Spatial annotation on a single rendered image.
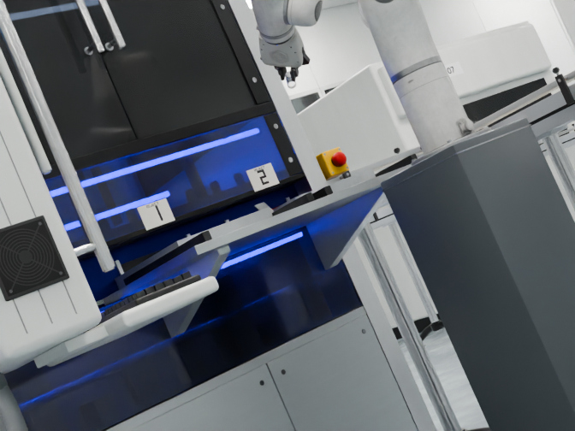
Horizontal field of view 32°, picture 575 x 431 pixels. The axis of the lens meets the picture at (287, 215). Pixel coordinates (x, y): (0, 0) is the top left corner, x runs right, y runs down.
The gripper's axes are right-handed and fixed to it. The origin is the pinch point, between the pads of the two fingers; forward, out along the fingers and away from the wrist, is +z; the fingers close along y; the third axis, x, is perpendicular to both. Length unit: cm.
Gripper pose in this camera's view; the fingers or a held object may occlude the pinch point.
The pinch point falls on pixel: (287, 71)
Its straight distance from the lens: 249.1
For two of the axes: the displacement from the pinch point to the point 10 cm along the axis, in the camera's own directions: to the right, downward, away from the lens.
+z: 1.6, 4.9, 8.6
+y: 9.6, 1.2, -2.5
